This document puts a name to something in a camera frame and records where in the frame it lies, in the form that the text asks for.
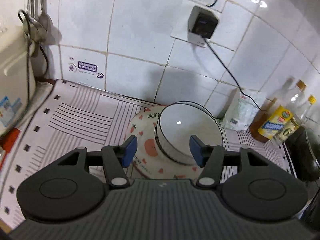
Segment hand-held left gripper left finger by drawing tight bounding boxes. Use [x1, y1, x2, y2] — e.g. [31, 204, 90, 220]
[54, 135, 139, 190]

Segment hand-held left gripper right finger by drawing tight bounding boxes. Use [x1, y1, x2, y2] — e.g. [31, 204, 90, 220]
[189, 135, 270, 188]

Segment white black rimmed bowl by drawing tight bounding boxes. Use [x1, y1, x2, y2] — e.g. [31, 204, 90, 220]
[153, 101, 224, 166]

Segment white seasoning packet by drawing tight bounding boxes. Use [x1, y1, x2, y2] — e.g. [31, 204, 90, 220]
[221, 88, 267, 132]

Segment amber liquid bottle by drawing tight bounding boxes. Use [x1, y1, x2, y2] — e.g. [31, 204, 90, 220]
[248, 97, 278, 143]

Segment striped table mat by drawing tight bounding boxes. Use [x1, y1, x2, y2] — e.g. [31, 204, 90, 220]
[0, 78, 301, 230]

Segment clear yellow label bottle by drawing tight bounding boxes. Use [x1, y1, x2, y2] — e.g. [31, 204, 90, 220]
[257, 77, 296, 137]

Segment orange capped clear bottle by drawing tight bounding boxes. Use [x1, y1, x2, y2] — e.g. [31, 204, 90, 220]
[273, 79, 308, 145]

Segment black wok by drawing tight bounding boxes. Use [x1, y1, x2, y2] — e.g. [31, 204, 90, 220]
[285, 126, 320, 183]

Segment yellow capped clear bottle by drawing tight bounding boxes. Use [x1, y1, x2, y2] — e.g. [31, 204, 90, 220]
[299, 94, 318, 128]

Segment black power adapter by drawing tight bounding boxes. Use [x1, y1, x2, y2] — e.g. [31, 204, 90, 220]
[188, 5, 219, 40]

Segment white rice cooker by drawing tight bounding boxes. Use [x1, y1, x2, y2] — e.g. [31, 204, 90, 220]
[0, 24, 38, 137]

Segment hanging metal utensils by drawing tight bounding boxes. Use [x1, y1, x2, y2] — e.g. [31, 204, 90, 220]
[26, 0, 51, 41]

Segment black adapter cable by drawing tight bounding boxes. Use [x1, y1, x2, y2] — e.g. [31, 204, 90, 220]
[203, 38, 263, 112]

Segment purple wall sticker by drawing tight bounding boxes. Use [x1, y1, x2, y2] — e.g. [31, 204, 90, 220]
[68, 56, 105, 80]

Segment black rice cooker cord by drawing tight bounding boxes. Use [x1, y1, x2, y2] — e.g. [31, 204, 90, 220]
[17, 9, 49, 78]

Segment white wall socket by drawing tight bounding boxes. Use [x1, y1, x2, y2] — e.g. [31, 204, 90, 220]
[170, 0, 222, 49]

